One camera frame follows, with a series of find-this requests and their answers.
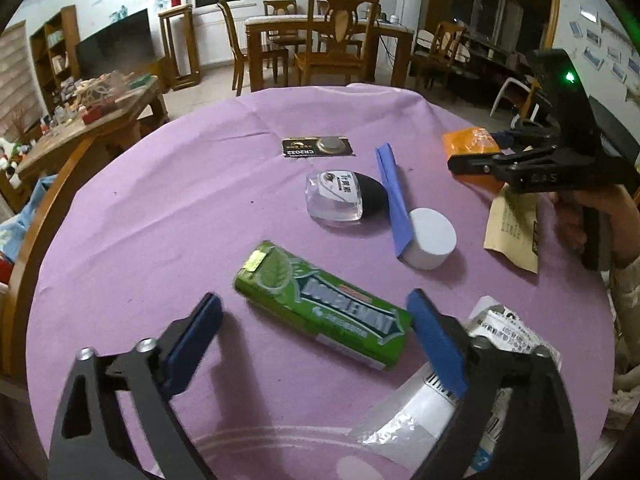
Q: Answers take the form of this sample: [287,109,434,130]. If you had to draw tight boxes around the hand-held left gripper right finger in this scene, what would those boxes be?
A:
[406,288,583,480]

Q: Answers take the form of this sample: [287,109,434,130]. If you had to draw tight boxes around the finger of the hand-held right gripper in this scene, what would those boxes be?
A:
[446,145,557,182]
[491,129,550,150]

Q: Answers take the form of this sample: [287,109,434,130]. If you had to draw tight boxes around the green chewing gum pack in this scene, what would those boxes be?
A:
[234,241,414,372]

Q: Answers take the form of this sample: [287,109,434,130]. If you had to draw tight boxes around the clear blister pack black item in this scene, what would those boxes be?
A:
[305,170,388,228]

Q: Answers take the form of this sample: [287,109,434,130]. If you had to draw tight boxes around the beige paper packet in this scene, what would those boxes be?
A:
[483,182,541,275]

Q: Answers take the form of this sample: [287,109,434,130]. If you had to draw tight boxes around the orange plastic wrapper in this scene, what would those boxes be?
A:
[442,126,506,193]

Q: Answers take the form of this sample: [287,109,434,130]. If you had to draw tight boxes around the wooden bookshelf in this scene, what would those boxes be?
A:
[29,5,81,103]

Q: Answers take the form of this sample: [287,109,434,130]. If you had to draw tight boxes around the black battery card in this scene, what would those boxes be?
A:
[281,135,357,158]

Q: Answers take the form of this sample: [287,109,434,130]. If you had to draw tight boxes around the black television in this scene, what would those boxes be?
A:
[75,8,157,78]

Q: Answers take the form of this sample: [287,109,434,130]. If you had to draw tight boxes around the person's right hand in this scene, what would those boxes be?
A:
[552,185,640,267]

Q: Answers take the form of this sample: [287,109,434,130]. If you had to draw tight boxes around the wooden sofa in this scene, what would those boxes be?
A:
[0,135,108,381]

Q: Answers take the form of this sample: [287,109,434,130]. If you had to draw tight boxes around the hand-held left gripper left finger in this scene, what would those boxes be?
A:
[47,291,225,480]

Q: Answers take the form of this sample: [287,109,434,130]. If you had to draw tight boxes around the white round disc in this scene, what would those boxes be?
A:
[402,207,458,271]

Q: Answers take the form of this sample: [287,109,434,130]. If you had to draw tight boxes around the blue cloth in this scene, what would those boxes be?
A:
[0,175,56,261]

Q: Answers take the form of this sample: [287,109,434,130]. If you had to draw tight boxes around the plush toys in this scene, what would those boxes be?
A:
[0,137,32,182]

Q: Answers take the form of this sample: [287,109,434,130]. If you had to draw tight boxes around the blue plastic packet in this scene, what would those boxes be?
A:
[375,143,416,261]

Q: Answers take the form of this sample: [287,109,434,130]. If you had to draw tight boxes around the white plastic chair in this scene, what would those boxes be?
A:
[490,76,538,118]

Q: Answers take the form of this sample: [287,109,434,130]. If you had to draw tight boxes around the patterned roman blind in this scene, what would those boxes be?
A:
[0,20,41,141]

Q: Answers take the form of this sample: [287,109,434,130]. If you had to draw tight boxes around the wooden coffee table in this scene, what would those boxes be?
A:
[0,74,168,211]

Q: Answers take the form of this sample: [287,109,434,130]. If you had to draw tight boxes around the wooden dining table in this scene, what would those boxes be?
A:
[244,14,415,96]

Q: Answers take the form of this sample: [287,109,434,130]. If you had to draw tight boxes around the white silver pouch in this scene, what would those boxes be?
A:
[350,295,563,473]

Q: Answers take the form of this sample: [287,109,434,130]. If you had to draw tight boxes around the wooden plant stand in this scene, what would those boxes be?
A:
[158,4,202,92]

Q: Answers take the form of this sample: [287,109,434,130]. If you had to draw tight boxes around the purple tablecloth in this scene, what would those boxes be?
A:
[27,82,618,480]

